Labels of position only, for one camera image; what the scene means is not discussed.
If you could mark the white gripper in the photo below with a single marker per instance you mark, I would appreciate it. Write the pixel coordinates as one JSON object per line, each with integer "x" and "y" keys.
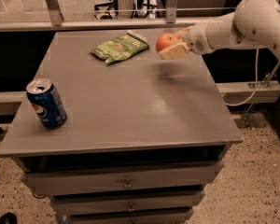
{"x": 197, "y": 40}

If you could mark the red orange apple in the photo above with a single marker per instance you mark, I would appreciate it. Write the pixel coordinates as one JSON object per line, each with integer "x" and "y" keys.
{"x": 165, "y": 40}

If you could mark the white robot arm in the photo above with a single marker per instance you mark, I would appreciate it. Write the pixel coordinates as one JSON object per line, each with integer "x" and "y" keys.
{"x": 254, "y": 24}

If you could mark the green jalapeno chip bag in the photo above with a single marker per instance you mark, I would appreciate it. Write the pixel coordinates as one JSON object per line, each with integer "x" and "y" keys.
{"x": 121, "y": 48}

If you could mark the black office chair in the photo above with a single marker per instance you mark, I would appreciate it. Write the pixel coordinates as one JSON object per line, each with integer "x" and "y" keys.
{"x": 105, "y": 9}

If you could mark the grey drawer cabinet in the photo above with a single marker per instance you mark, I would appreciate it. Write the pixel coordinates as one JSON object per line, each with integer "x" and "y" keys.
{"x": 141, "y": 140}

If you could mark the blue pepsi can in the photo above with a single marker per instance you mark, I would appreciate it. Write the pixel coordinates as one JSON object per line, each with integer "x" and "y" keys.
{"x": 46, "y": 102}

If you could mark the black shoe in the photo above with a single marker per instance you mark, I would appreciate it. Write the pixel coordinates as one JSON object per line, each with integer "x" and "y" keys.
{"x": 8, "y": 218}

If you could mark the metal railing frame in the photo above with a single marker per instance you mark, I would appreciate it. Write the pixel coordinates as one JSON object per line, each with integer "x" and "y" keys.
{"x": 63, "y": 15}

